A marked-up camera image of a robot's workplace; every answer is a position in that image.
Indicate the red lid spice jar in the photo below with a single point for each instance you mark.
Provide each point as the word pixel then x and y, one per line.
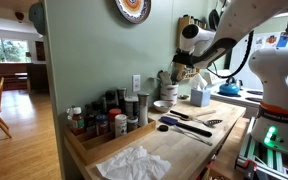
pixel 114 112

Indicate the tall silver-white grinder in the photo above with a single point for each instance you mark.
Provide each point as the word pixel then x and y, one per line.
pixel 143 110

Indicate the colourful decorative wall plate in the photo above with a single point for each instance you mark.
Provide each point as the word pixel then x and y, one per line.
pixel 134 10

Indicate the grey-green wall ornament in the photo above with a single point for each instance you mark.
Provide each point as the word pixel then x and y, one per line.
pixel 37 18

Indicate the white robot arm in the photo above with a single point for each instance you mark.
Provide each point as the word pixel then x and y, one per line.
pixel 277 83

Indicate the white wall outlet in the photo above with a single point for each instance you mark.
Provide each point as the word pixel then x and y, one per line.
pixel 136 83

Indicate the black cap dark bottle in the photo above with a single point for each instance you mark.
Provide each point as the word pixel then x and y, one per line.
pixel 110 98

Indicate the crumpled white paper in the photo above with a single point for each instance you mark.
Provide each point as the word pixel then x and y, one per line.
pixel 134 165

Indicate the white stove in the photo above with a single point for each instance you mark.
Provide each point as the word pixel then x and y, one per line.
pixel 240 100

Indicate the white ceramic bowl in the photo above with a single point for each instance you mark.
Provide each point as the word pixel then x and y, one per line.
pixel 163 106

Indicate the tall dark pepper grinder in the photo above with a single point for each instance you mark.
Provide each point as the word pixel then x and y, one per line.
pixel 121 96

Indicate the white spice shaker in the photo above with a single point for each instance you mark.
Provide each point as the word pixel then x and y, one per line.
pixel 120 128

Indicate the wooden bench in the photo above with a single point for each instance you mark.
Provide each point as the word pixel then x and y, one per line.
pixel 4 76

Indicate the metal fork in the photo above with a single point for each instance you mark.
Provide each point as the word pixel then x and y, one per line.
pixel 197 138

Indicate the wooden spoon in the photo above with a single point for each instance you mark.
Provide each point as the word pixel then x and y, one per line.
pixel 205 113

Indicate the wooden spice tray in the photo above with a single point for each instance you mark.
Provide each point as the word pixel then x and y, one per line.
pixel 117 146

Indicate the small shallow dish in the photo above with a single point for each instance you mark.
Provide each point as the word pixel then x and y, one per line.
pixel 184 97

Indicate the white bucket red print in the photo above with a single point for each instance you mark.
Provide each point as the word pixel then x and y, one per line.
pixel 169 94

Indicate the small silver lid jar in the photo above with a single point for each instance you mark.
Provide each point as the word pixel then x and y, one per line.
pixel 132 124

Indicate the dark picture frame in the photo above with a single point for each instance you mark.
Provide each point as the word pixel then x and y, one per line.
pixel 40 50

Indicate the black round cap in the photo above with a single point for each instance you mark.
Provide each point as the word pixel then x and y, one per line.
pixel 163 128

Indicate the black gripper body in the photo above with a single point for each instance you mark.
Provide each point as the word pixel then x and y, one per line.
pixel 185 60

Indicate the dark kitchen utensil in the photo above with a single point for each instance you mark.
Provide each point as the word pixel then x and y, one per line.
pixel 174 76

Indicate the blue lid spice jar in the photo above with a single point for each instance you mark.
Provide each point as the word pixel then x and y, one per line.
pixel 101 126

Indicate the wooden spatula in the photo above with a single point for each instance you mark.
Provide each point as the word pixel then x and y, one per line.
pixel 180 72

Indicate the dark spice bottle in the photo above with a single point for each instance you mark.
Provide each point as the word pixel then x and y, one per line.
pixel 97 107
pixel 90 121

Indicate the white cap brown bottle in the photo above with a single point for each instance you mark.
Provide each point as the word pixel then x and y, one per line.
pixel 78 123

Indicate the window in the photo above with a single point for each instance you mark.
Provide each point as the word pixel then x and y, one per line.
pixel 4 50

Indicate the small clear bottle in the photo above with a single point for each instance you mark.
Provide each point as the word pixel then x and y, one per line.
pixel 69 116

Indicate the red round ornament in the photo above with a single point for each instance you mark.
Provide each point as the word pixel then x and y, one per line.
pixel 19 15

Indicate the wooden wall spice rack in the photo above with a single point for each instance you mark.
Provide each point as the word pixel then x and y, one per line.
pixel 184 21

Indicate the blue kettle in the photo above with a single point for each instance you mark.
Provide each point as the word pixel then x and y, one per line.
pixel 229 89

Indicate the round metal tin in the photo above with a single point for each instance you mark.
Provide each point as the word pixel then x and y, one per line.
pixel 131 106

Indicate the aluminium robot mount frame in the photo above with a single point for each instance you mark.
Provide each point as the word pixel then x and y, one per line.
pixel 257 156

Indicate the white fridge note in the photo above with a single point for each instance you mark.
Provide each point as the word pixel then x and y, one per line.
pixel 259 41

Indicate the blue tissue box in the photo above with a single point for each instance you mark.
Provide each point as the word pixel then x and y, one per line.
pixel 200 97

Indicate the white refrigerator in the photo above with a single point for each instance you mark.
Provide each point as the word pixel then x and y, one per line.
pixel 242 81

